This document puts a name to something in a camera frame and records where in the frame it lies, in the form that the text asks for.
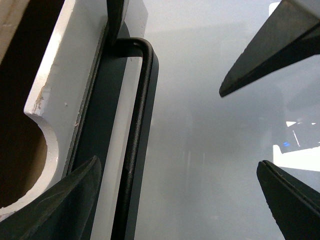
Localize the black metal drawer handle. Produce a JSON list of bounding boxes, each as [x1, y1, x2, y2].
[[55, 26, 159, 240]]

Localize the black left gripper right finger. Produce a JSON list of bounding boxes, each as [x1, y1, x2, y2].
[[219, 0, 320, 240]]

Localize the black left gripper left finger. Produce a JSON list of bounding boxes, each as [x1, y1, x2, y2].
[[0, 0, 129, 240]]

